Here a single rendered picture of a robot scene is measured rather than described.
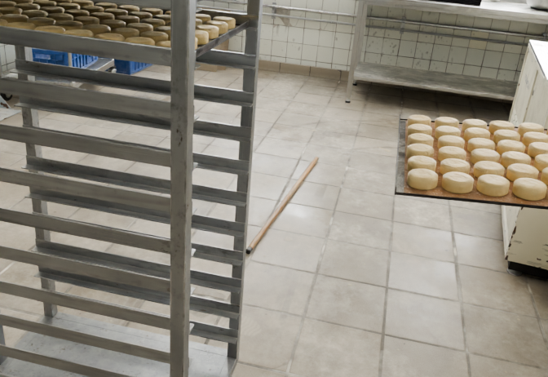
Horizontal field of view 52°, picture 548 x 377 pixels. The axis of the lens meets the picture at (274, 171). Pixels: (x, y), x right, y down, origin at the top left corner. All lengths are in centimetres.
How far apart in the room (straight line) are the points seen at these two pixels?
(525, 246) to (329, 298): 89
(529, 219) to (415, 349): 79
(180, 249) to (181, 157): 18
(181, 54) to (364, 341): 148
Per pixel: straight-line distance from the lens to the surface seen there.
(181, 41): 89
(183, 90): 91
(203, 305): 168
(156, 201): 104
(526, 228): 260
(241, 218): 149
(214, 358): 177
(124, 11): 129
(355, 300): 231
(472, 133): 120
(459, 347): 223
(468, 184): 97
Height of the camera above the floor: 136
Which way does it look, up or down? 24 degrees down
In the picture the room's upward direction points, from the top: 5 degrees clockwise
